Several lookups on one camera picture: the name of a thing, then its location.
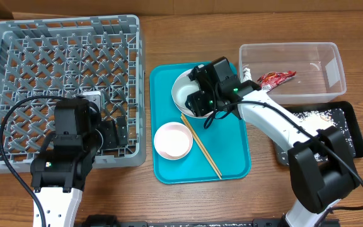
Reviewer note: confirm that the cooked rice pile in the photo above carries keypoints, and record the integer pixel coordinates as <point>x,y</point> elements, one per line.
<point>322,119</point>

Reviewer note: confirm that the black tray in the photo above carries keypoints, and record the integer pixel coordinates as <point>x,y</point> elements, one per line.
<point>349,116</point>

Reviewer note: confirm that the wooden chopstick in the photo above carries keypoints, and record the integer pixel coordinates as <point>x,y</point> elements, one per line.
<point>203,146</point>
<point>200,148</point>

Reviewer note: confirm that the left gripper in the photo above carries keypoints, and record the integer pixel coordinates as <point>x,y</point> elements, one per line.
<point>114,140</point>

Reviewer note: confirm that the white tissue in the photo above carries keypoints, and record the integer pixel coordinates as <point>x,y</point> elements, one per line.
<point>247,74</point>

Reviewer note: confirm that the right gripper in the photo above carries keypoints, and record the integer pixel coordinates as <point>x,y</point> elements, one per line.
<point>195,91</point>

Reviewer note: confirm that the clear plastic bin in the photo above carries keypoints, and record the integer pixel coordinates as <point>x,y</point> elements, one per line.
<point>320,76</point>

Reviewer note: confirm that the grey dishwasher rack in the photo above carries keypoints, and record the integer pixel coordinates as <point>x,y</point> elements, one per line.
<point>43,59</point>

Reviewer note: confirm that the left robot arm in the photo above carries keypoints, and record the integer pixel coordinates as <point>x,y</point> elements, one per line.
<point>66,157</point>

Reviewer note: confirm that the white round plate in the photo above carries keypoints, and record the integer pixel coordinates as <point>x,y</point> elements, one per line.
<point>176,101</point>

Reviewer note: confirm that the pink bowl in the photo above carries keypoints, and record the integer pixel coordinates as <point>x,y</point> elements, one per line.
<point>173,141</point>

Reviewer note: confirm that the grey-green bowl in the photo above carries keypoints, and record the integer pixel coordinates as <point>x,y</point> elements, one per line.
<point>181,93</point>

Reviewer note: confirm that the red snack wrapper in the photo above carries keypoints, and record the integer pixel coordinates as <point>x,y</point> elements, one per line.
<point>272,80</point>

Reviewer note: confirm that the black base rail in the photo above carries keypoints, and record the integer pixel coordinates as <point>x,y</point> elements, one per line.
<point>112,221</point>

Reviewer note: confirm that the wooden chopstick lower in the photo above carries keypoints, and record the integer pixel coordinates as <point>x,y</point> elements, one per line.
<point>200,148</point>

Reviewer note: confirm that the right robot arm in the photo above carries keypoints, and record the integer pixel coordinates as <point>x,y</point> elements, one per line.
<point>320,161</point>

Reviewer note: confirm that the wooden chopstick upper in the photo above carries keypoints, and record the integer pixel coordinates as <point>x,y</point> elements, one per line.
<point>203,146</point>

